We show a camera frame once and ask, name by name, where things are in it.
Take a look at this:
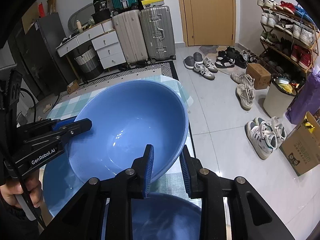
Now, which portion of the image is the large blue bowl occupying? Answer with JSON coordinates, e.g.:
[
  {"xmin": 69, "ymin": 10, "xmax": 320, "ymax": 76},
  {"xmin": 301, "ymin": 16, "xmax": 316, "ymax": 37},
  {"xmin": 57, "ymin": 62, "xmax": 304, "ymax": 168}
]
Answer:
[{"xmin": 68, "ymin": 80, "xmax": 189, "ymax": 181}]

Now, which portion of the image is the grey striped sneaker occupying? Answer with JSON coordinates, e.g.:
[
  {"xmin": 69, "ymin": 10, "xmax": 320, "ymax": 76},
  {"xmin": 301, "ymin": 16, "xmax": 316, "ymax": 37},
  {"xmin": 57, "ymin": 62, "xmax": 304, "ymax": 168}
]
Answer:
[{"xmin": 193, "ymin": 63, "xmax": 215, "ymax": 80}]

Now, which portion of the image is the white green sneaker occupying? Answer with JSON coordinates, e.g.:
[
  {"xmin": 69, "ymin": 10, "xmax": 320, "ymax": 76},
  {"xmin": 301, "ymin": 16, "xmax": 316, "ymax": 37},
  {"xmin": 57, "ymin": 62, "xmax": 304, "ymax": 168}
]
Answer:
[
  {"xmin": 254, "ymin": 116, "xmax": 287, "ymax": 148},
  {"xmin": 245, "ymin": 120, "xmax": 278, "ymax": 160}
]

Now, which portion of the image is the white trash bin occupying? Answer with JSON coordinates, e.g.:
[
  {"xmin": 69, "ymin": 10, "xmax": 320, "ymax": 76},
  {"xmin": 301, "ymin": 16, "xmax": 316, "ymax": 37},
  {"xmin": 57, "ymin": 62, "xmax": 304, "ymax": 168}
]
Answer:
[{"xmin": 263, "ymin": 74, "xmax": 297, "ymax": 118}]

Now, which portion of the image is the black white sneaker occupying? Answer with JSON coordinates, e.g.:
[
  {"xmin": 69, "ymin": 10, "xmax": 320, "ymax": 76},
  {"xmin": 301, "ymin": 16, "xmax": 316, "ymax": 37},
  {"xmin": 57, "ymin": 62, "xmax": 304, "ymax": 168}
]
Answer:
[{"xmin": 215, "ymin": 56, "xmax": 235, "ymax": 69}]

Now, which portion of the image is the black refrigerator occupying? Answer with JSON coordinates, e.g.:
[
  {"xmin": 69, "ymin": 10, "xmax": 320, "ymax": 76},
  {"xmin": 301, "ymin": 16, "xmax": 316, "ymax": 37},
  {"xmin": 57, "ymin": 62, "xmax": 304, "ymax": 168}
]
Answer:
[{"xmin": 8, "ymin": 12, "xmax": 76, "ymax": 101}]

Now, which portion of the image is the purple plastic bag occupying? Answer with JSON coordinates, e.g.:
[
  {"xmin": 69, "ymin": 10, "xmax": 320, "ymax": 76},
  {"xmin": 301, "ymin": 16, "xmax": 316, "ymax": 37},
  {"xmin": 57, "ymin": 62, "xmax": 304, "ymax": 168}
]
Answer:
[{"xmin": 286, "ymin": 65, "xmax": 320, "ymax": 125}]

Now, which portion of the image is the large cardboard box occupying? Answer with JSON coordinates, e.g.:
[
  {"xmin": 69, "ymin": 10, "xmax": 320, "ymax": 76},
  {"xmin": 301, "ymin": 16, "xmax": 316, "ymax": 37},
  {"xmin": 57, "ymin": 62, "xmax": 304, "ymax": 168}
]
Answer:
[{"xmin": 280, "ymin": 112, "xmax": 320, "ymax": 176}]

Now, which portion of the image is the person's left hand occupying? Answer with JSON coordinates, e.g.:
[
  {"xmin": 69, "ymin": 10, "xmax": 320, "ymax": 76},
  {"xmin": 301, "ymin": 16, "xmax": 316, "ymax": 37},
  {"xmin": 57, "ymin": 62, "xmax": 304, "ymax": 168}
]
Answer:
[{"xmin": 1, "ymin": 170, "xmax": 43, "ymax": 208}]

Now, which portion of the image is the black cable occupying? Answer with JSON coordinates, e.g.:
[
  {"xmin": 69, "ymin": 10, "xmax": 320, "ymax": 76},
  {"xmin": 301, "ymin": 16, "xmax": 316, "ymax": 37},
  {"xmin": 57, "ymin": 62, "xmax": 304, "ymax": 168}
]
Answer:
[{"xmin": 17, "ymin": 87, "xmax": 38, "ymax": 120}]

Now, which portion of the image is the wooden door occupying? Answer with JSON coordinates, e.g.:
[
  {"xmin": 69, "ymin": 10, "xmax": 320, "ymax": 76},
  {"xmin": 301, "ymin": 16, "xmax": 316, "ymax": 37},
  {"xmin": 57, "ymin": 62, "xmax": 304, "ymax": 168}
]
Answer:
[{"xmin": 179, "ymin": 0, "xmax": 236, "ymax": 46}]

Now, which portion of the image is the white drawer dresser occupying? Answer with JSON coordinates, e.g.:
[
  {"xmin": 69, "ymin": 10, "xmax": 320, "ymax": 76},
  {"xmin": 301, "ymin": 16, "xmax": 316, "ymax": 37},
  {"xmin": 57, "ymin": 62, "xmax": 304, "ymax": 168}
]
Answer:
[{"xmin": 56, "ymin": 19, "xmax": 126, "ymax": 69}]

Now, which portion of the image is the grey slipper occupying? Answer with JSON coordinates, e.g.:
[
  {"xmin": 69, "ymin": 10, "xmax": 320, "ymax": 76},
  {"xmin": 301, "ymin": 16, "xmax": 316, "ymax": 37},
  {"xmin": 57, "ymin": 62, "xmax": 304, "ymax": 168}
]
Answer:
[{"xmin": 183, "ymin": 56, "xmax": 195, "ymax": 69}]

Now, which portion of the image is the beige hard suitcase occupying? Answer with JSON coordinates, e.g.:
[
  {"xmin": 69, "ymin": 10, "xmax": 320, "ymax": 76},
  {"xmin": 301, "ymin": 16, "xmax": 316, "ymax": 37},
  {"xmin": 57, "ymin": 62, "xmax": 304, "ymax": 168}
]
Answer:
[{"xmin": 112, "ymin": 10, "xmax": 149, "ymax": 64}]

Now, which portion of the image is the silver hard suitcase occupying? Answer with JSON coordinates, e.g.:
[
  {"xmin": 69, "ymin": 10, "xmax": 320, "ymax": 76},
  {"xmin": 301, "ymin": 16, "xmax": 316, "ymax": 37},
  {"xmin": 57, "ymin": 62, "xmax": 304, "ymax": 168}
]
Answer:
[{"xmin": 139, "ymin": 5, "xmax": 176, "ymax": 61}]

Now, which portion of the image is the woven laundry basket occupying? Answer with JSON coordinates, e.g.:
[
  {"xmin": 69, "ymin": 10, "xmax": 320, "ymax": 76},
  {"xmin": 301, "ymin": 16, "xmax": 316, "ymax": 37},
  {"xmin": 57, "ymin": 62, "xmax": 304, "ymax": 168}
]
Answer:
[{"xmin": 75, "ymin": 48, "xmax": 102, "ymax": 80}]

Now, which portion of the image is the beige sneaker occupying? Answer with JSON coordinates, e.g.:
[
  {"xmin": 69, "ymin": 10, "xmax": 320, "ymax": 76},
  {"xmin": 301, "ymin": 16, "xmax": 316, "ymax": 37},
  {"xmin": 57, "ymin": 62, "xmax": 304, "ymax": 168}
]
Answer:
[
  {"xmin": 231, "ymin": 73, "xmax": 254, "ymax": 87},
  {"xmin": 236, "ymin": 83, "xmax": 255, "ymax": 111}
]

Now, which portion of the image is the wooden shoe rack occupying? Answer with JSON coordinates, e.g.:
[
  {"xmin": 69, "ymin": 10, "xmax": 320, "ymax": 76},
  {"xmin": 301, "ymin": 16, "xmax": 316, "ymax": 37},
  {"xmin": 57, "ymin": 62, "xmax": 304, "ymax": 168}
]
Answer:
[{"xmin": 258, "ymin": 2, "xmax": 319, "ymax": 76}]

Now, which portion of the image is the small cardboard box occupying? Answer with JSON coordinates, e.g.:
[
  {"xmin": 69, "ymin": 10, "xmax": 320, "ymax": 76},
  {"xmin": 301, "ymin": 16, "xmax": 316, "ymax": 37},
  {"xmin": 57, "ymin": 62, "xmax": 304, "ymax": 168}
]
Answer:
[{"xmin": 246, "ymin": 63, "xmax": 271, "ymax": 90}]

